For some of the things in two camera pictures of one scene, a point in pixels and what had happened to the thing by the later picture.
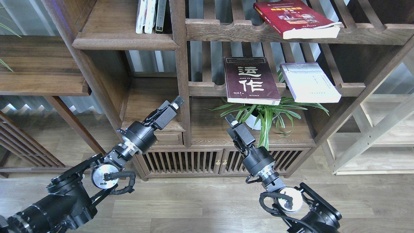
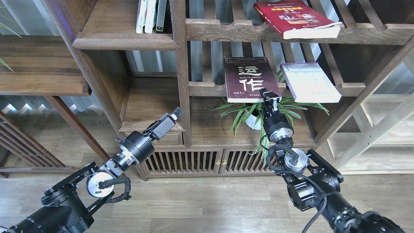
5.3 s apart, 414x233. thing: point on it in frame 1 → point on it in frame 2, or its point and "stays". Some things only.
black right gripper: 257,159 → 277,125
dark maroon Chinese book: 249,80 stays
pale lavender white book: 309,82 stays
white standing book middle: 150,16 stays
